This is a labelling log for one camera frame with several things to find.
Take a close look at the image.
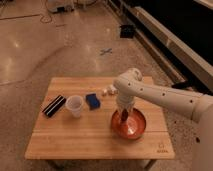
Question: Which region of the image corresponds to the orange ceramic bowl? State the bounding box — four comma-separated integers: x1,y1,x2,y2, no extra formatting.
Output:
111,108,146,140

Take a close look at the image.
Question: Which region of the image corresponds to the black striped rectangular block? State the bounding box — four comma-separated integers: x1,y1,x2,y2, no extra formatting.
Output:
42,95,66,117

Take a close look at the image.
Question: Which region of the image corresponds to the black box on floor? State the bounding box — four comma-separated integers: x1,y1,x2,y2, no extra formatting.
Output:
120,25,135,38

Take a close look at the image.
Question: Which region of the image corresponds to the white machine base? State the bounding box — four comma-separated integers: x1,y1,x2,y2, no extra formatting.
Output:
45,0,74,13

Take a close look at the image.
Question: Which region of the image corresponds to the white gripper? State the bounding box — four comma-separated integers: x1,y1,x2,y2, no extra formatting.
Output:
116,94,135,113

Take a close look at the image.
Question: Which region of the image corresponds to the black floor cable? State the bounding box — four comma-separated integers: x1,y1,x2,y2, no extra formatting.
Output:
39,0,54,24

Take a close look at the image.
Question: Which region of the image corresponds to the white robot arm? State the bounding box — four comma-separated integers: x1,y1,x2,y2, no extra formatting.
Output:
113,68,213,171

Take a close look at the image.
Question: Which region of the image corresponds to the blue sponge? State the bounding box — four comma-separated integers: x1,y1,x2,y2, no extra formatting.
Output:
86,94,100,110

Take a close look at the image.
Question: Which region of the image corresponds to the clear plastic cup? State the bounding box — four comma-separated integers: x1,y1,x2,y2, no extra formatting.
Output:
65,95,83,118

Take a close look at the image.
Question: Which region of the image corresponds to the small white crumpled object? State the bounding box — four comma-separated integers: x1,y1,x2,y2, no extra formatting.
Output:
102,85,118,96

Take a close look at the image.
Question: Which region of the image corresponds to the dark red pepper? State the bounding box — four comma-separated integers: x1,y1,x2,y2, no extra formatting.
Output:
121,109,129,122

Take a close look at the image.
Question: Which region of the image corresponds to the wooden table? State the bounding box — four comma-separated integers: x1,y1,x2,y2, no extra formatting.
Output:
24,76,176,171

